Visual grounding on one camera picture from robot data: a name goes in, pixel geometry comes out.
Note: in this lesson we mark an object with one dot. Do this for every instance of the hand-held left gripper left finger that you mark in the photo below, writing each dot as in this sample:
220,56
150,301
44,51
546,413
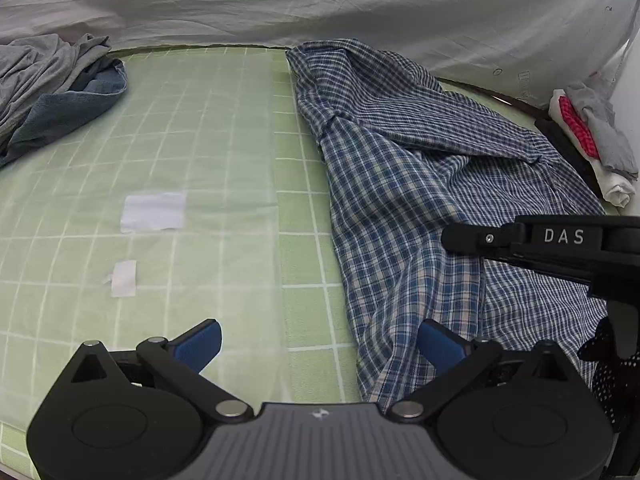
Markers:
200,346

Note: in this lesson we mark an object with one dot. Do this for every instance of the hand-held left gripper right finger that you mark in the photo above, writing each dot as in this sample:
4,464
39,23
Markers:
440,346

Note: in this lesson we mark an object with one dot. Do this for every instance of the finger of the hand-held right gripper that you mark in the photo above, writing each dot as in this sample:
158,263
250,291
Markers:
480,239

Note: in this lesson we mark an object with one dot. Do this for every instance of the blue plaid shirt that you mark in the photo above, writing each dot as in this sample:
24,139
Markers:
400,185

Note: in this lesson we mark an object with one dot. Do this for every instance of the folded clothes stack, red and white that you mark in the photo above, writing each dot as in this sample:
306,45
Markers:
616,192

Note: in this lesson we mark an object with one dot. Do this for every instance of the small white paper piece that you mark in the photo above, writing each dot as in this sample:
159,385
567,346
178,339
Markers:
124,279

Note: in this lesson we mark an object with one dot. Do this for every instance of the folded black garment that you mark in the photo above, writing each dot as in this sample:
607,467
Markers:
565,152

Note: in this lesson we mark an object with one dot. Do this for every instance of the folded grey t-shirt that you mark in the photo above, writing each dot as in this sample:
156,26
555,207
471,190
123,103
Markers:
610,145

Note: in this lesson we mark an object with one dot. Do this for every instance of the folded red checked garment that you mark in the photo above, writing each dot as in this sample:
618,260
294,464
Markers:
580,130

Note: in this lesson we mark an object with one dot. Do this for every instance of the large white paper piece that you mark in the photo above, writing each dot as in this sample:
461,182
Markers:
152,211

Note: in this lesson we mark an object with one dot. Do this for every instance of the green grid mat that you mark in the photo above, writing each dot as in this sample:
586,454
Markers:
210,125

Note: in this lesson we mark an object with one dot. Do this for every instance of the carrot printed grey sheet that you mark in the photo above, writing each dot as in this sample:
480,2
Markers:
400,10

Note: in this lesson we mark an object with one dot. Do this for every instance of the denim jeans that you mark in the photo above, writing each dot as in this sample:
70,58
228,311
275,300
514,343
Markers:
60,110

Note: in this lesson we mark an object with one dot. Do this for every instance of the crumpled grey garment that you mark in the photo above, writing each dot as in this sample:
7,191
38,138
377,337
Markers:
35,70

